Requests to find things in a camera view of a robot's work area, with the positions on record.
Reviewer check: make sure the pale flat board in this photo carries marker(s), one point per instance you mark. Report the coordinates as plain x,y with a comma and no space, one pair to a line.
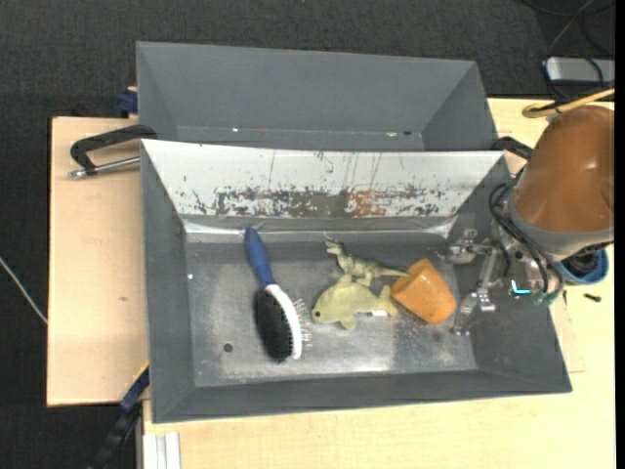
93,271

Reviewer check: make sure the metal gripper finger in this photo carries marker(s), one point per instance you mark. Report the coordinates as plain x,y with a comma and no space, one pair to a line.
472,311
470,250

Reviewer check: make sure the blue and white hairbrush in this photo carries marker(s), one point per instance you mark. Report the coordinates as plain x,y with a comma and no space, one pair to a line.
276,318

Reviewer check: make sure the pale green toy dinosaur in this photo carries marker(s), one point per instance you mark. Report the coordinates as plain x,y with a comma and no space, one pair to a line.
359,264

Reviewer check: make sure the grey metal bin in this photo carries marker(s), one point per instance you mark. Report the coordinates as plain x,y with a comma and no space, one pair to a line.
342,359

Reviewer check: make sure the pale green plush dolphin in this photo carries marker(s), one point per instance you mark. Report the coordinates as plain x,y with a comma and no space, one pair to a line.
346,303

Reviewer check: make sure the small black screw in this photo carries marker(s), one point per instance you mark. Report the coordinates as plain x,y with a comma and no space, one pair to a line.
593,298

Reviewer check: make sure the orange cup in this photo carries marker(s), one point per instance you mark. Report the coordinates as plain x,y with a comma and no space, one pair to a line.
426,292

